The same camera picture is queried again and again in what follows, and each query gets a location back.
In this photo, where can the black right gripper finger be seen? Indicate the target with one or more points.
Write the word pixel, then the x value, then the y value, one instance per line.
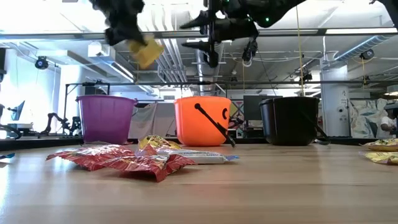
pixel 199 46
pixel 200 21

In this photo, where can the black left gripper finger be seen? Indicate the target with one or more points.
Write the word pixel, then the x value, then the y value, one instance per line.
pixel 138 40

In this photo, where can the black neighbouring robot arm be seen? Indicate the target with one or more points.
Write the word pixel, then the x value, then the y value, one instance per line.
pixel 76 124
pixel 53 117

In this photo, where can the white ceiling unit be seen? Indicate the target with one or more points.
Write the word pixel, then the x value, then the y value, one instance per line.
pixel 96 51

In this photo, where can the orange pumpkin face bucket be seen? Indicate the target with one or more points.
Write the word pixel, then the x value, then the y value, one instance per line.
pixel 192 124

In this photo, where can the black monitor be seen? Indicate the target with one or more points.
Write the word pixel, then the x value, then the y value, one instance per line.
pixel 252 107

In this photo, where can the purple plastic bucket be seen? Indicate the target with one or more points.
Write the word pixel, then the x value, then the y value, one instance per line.
pixel 105 121

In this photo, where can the black round ceiling device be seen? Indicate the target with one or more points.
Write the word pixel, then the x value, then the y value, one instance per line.
pixel 367 54
pixel 41 63

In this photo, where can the black pumpkin face bucket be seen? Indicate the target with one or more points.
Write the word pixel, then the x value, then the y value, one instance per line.
pixel 292 121

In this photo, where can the white blue Hershey's bar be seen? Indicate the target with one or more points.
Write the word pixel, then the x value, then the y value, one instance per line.
pixel 205 157
pixel 6 155

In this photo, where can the white column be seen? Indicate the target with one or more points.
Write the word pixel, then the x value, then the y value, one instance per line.
pixel 334 102

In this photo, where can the red Skittles packet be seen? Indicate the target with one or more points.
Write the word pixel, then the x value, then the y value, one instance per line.
pixel 90 155
pixel 149 166

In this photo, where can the dark tilted monitor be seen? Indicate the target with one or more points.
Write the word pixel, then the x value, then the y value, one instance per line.
pixel 19 112

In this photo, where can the person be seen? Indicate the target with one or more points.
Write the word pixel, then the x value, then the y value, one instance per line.
pixel 388 123

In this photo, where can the grey corrugated ceiling duct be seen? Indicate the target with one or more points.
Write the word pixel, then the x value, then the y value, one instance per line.
pixel 357 48

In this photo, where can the black metal rig frame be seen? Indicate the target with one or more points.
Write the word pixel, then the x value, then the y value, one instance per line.
pixel 37 143

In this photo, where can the leaf pattern wall panel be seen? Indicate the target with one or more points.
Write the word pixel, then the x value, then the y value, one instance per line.
pixel 363 118

